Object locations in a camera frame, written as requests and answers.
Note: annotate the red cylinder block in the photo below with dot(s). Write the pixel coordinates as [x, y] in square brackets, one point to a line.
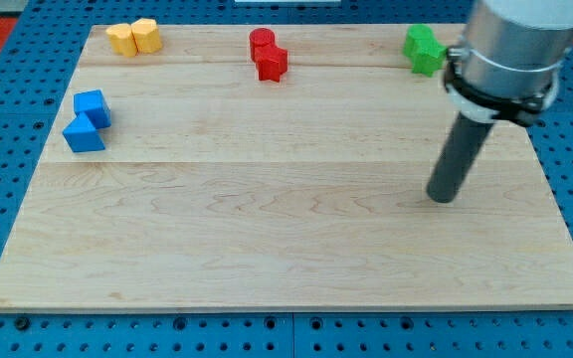
[258, 38]

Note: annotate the green star block front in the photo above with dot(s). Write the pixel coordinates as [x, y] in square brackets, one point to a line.
[427, 57]

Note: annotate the red star block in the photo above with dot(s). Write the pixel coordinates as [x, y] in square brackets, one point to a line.
[271, 63]

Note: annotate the yellow block left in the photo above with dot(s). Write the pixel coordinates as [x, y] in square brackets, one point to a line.
[121, 39]

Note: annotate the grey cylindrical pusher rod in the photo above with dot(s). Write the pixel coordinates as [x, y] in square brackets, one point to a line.
[456, 159]

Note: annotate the yellow hexagon block right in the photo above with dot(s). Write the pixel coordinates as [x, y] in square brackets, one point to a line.
[146, 35]

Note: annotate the blue triangle block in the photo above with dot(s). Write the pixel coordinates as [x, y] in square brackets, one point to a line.
[82, 136]

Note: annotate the green block rear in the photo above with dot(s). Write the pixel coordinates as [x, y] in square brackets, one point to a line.
[419, 37]

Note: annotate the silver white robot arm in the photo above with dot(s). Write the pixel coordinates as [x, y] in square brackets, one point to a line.
[506, 62]

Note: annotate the blue cube block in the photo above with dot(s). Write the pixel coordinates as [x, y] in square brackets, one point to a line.
[92, 103]

